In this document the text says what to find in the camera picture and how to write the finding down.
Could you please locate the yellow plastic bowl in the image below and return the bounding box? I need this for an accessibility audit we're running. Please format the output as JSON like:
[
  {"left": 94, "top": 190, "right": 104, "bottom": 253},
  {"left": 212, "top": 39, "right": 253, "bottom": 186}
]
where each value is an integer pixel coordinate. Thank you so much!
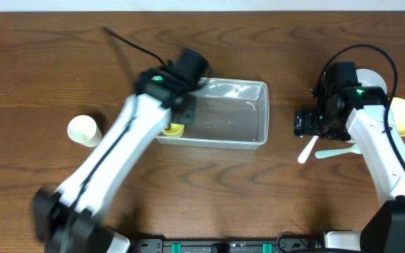
[{"left": 390, "top": 97, "right": 405, "bottom": 137}]

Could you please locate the clear plastic container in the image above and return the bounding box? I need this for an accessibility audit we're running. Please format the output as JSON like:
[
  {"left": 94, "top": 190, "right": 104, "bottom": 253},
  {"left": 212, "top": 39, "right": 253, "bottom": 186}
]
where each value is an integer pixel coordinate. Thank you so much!
[{"left": 156, "top": 78, "right": 269, "bottom": 150}]

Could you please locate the grey plastic bowl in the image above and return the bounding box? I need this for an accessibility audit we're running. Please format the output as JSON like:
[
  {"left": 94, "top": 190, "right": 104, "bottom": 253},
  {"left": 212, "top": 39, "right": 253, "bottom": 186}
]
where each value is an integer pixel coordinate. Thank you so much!
[{"left": 356, "top": 69, "right": 387, "bottom": 93}]

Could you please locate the mint green plastic spoon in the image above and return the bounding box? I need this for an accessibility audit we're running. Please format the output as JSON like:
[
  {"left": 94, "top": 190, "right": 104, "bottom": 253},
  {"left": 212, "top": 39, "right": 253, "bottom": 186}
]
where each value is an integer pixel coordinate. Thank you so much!
[{"left": 315, "top": 143, "right": 362, "bottom": 159}]

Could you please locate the black mounting rail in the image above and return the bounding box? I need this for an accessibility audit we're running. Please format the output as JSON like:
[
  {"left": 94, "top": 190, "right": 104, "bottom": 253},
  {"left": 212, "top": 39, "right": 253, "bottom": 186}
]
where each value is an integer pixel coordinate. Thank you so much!
[{"left": 124, "top": 231, "right": 365, "bottom": 253}]

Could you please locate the white plastic fork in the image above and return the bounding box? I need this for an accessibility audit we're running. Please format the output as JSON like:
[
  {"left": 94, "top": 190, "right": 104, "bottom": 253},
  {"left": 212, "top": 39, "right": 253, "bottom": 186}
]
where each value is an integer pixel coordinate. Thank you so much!
[{"left": 297, "top": 136, "right": 319, "bottom": 164}]

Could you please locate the yellow paper cup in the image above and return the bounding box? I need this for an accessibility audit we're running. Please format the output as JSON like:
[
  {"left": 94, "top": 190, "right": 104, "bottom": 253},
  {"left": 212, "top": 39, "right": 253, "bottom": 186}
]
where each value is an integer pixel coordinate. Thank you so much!
[{"left": 162, "top": 123, "right": 185, "bottom": 138}]

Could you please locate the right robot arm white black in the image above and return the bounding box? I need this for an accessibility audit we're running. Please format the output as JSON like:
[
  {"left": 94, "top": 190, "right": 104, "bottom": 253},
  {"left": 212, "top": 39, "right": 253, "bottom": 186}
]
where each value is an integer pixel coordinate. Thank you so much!
[{"left": 294, "top": 62, "right": 405, "bottom": 252}]

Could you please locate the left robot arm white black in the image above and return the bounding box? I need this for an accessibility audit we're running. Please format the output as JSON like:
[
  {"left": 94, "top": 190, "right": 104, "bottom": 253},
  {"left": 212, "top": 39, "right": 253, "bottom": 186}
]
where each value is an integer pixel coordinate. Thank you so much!
[{"left": 33, "top": 48, "right": 210, "bottom": 252}]

